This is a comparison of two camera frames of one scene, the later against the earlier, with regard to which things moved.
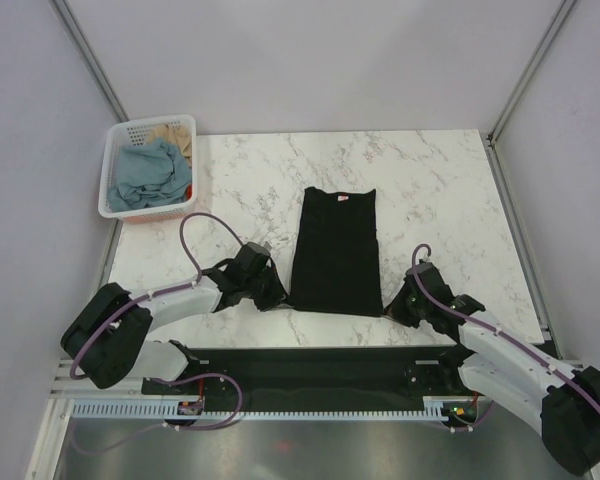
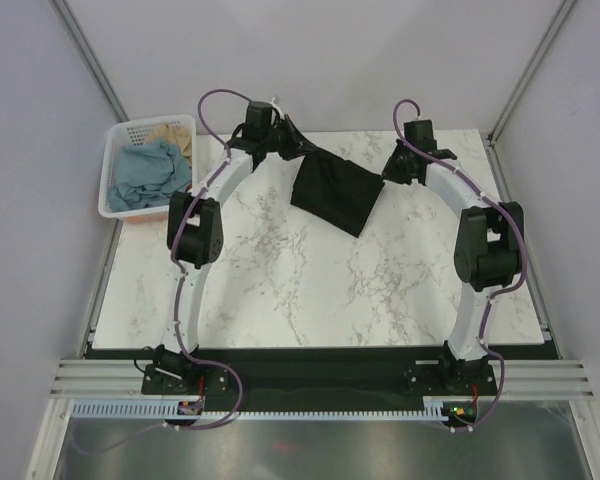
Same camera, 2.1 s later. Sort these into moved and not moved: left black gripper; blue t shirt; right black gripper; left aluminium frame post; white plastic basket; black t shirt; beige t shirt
Moved: black t shirt; left black gripper; right black gripper
Not moved: left aluminium frame post; blue t shirt; white plastic basket; beige t shirt
